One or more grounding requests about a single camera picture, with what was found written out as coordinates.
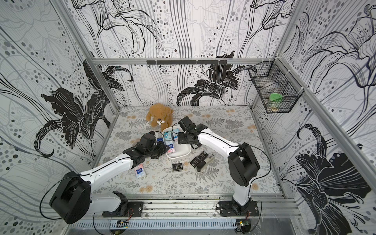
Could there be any brown teddy bear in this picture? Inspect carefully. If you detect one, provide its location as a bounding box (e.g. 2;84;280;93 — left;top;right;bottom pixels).
146;103;174;132

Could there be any teal cartoon tissue pack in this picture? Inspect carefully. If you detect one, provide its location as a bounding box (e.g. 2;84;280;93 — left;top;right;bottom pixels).
164;131;174;142

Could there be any black wire basket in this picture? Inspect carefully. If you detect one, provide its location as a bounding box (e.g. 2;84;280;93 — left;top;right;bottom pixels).
248;61;300;114

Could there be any green lidded cup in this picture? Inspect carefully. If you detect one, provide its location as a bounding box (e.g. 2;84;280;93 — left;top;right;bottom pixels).
269;93;284;111

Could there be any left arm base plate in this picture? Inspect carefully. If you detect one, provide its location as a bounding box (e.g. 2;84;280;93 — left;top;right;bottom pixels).
102;192;144;218

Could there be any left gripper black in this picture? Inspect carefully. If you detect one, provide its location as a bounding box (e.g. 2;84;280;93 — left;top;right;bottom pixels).
144;141;171;159

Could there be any white plastic storage box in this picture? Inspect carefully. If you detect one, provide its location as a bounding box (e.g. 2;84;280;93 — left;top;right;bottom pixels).
163;125;192;159

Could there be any light blue tissue pack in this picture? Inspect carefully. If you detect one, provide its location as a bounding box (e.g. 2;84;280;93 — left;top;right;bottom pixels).
172;128;180;140

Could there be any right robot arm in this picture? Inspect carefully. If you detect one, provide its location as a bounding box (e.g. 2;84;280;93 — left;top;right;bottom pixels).
178;116;260;206

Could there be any black long tissue pack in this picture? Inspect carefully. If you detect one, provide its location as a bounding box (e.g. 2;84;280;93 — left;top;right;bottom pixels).
190;151;209;167

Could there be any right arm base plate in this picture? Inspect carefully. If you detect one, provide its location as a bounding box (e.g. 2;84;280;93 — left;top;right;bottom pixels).
216;200;260;217

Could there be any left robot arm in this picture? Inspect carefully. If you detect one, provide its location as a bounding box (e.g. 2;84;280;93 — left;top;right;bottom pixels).
50;131;169;224

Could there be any black square tissue pack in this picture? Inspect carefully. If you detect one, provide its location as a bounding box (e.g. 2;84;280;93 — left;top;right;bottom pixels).
172;163;183;172

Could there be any pink Tempo tissue pack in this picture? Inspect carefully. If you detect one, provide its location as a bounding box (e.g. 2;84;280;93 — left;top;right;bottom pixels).
165;141;176;154

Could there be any white blue tissue pack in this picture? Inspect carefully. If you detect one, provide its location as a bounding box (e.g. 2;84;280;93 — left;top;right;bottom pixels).
134;164;146;179

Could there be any white slotted cable duct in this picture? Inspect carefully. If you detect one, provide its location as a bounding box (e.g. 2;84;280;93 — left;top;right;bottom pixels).
105;219;237;230

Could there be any grey black stapler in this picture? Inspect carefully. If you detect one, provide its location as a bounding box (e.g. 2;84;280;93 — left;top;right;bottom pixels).
196;155;215;172

